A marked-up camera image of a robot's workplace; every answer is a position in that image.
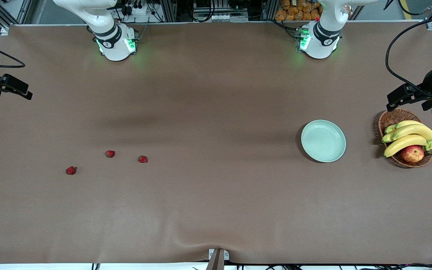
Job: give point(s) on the red strawberry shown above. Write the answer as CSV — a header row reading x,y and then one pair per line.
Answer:
x,y
110,153
143,159
71,170

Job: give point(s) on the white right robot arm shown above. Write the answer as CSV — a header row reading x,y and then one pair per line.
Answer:
x,y
114,45

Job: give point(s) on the light green round plate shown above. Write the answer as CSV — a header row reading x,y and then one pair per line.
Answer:
x,y
323,141

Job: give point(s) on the brown wicker basket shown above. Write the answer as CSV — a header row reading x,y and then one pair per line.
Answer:
x,y
396,116

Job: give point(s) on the yellow banana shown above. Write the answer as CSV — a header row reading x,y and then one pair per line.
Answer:
x,y
407,123
403,143
414,130

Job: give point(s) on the red yellow apple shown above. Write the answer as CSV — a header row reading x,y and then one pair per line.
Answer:
x,y
412,154

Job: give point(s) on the bag of orange bread rolls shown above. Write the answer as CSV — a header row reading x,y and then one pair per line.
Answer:
x,y
294,11

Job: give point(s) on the white power strip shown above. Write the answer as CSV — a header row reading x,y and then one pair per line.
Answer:
x,y
137,9

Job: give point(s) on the brown table cloth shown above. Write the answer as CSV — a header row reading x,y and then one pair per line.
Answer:
x,y
216,93

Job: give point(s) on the white connector block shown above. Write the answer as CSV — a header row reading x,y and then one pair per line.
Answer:
x,y
223,17

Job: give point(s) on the aluminium frame post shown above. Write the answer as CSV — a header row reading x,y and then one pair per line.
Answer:
x,y
169,9
268,9

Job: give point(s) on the grey metal post bracket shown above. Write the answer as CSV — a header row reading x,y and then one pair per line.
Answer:
x,y
218,260

